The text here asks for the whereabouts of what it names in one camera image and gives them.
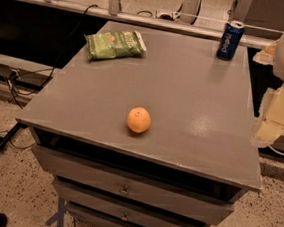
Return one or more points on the bottom grey drawer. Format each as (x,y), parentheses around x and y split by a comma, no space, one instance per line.
(117,225)

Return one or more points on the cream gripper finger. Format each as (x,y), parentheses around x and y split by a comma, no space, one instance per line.
(270,122)
(266,56)

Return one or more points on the grey drawer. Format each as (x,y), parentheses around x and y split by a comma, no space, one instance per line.
(123,211)
(132,186)
(117,225)

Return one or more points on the green jalapeno chip bag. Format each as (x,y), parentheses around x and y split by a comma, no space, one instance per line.
(113,45)

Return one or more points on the blue pepsi can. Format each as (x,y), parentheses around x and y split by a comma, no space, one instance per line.
(231,37)

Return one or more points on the top grey drawer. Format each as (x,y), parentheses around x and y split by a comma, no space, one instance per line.
(132,186)

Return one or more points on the grey drawer cabinet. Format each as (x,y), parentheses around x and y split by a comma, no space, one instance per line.
(161,140)

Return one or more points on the middle grey drawer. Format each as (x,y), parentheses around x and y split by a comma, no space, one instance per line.
(123,211)

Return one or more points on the orange fruit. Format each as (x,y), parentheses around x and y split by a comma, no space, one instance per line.
(138,120)

